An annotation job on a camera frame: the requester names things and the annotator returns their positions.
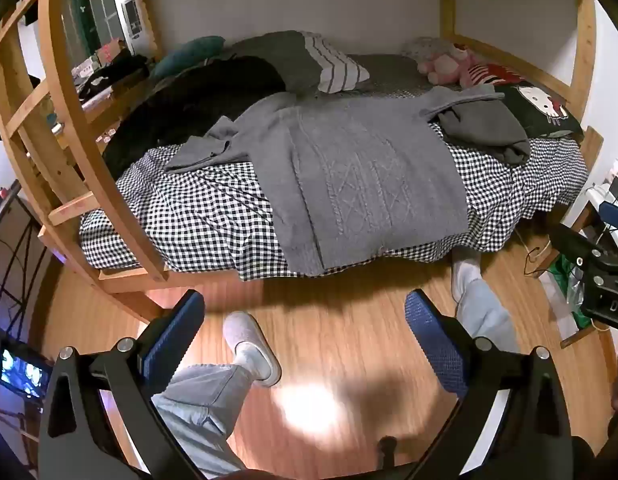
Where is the light grey spotted pillow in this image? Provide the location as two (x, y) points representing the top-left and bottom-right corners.
(401, 36), (461, 64)

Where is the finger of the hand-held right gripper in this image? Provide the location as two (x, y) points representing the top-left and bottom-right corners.
(548, 223), (618, 267)

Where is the person's left leg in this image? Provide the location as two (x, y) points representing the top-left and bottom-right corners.
(151, 362), (256, 480)

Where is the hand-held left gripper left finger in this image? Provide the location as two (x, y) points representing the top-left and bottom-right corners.
(38, 290), (210, 480)

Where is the pink plush toy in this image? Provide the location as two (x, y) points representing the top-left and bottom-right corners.
(416, 45), (486, 86)

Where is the grey slipper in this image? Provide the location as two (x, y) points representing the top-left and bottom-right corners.
(222, 311), (283, 388)
(450, 250), (486, 307)

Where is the grey right slipper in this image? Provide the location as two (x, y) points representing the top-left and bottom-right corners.
(450, 250), (486, 307)

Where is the black clothing pile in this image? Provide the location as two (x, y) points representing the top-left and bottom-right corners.
(78, 52), (150, 102)

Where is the grey knit sweater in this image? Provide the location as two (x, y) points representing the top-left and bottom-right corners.
(164, 85), (506, 278)

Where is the red white striped cloth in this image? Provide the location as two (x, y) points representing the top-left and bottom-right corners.
(459, 62), (529, 90)

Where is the black white checkered bed sheet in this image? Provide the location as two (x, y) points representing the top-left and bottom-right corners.
(79, 127), (590, 282)

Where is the green plastic bag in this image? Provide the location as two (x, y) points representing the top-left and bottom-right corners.
(548, 255), (592, 327)

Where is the grey white striped pillow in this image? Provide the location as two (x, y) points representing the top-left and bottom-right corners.
(223, 30), (371, 95)

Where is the wooden bed frame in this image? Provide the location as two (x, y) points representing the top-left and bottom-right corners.
(0, 0), (606, 328)

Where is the black cartoon cat pillow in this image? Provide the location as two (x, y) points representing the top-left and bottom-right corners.
(493, 81), (585, 142)

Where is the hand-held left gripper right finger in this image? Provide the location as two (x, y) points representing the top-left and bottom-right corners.
(405, 289), (575, 480)

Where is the person's leg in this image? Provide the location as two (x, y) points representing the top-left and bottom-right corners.
(151, 362), (256, 480)
(455, 280), (521, 357)

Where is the glowing computer screen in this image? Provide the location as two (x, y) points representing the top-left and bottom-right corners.
(0, 330), (53, 402)

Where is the black fuzzy blanket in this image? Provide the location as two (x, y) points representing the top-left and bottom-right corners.
(103, 57), (288, 181)

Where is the dark grey garment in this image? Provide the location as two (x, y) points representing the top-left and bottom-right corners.
(435, 97), (532, 167)

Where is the grey left slipper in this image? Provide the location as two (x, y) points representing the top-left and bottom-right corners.
(222, 311), (283, 388)

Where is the teal pillow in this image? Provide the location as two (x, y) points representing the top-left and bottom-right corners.
(151, 36), (226, 81)

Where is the person's right leg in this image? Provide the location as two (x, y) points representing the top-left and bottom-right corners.
(455, 280), (521, 357)

